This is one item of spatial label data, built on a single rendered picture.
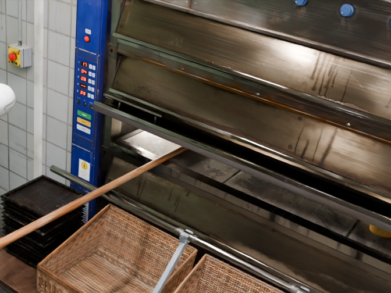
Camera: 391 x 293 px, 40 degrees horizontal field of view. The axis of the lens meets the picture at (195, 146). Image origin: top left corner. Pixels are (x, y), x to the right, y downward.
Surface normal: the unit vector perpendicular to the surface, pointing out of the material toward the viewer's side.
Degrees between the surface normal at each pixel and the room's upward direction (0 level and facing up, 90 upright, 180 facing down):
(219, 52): 70
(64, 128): 90
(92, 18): 90
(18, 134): 90
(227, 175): 0
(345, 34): 90
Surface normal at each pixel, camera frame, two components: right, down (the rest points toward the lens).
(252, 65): -0.47, -0.02
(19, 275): 0.13, -0.89
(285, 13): -0.54, 0.30
